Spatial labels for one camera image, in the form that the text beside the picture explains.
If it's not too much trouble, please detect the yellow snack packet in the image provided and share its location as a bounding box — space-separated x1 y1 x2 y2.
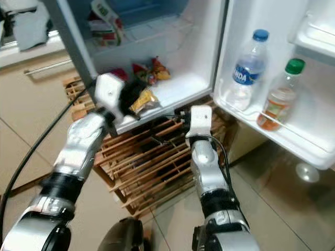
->
149 56 171 82

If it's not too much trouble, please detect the steel sink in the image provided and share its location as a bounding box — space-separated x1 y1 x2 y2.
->
0 10 63 53

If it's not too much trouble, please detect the yellow packet with black print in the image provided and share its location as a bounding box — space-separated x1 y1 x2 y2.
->
130 89 160 117

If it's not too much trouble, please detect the glass fridge shelf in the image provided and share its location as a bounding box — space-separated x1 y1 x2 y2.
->
120 18 190 45

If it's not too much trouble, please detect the grey robot leg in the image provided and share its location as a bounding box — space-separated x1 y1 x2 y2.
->
191 224 221 251
96 216 145 251

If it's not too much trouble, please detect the grey right robot leg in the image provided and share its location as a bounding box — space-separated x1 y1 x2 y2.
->
191 224 221 251

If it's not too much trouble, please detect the grey left robot leg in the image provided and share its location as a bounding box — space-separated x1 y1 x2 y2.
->
96 216 145 251

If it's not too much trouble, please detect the steel bar cabinet handle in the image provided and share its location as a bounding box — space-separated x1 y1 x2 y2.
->
23 58 77 76

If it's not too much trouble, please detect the grey cloth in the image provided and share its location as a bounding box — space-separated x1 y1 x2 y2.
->
12 2 51 51

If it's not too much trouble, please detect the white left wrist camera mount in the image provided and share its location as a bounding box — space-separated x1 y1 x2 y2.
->
94 73 127 120

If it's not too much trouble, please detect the steel mini fridge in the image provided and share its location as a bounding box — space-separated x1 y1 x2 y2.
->
41 0 232 135

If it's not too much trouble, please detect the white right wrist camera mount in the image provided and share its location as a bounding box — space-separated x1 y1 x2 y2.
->
185 105 213 140

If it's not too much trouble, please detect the blue capped water bottle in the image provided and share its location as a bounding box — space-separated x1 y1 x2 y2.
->
223 29 270 111

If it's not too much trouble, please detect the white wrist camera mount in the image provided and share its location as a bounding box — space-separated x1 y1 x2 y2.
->
94 73 127 120
185 105 213 140

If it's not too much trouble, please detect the printed milk carton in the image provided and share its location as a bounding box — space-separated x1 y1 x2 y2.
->
87 0 120 47

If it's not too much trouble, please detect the red lidded container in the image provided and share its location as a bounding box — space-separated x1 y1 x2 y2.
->
114 68 130 82

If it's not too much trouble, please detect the green capped orange drink bottle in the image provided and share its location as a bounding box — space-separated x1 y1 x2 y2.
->
256 58 306 132

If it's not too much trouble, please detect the wooden slatted pallet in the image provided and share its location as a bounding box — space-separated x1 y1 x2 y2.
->
62 75 237 218

